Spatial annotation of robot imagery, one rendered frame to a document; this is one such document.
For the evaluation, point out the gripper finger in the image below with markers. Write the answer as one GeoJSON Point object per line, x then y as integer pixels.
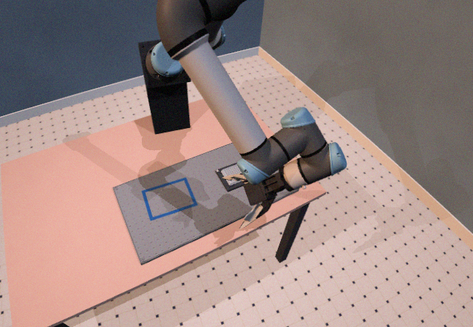
{"type": "Point", "coordinates": [257, 211]}
{"type": "Point", "coordinates": [236, 177]}

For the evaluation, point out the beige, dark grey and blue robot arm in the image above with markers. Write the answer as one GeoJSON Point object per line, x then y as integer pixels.
{"type": "Point", "coordinates": [180, 23]}

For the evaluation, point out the grey rectangular mat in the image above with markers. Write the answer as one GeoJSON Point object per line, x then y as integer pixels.
{"type": "Point", "coordinates": [216, 207]}

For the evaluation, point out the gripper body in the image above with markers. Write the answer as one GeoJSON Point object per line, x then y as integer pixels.
{"type": "Point", "coordinates": [257, 193]}

